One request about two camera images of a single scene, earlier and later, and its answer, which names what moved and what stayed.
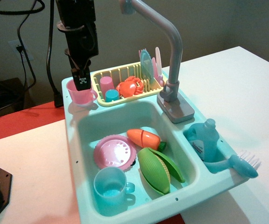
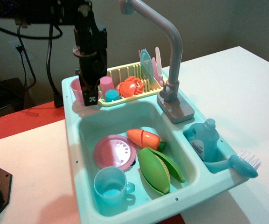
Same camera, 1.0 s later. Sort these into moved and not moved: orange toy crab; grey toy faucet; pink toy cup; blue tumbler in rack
Moved: pink toy cup
Not moved: blue tumbler in rack; orange toy crab; grey toy faucet
